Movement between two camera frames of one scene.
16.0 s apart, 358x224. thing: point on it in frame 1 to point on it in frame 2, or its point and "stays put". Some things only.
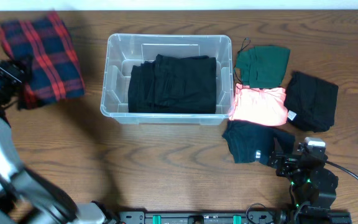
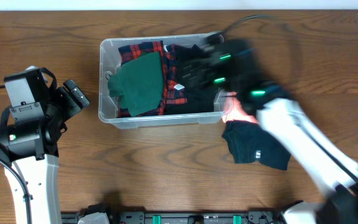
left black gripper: x=2 y=71 to x=60 y=95
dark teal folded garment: x=250 y=140 stays put
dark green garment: x=263 y=67 to x=139 y=83
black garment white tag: x=311 y=102 to x=199 y=99
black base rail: x=233 y=217 stays put
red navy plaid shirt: x=54 y=70 to x=173 y=91
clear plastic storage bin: x=164 y=79 stays put
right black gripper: x=278 y=154 to x=206 y=66
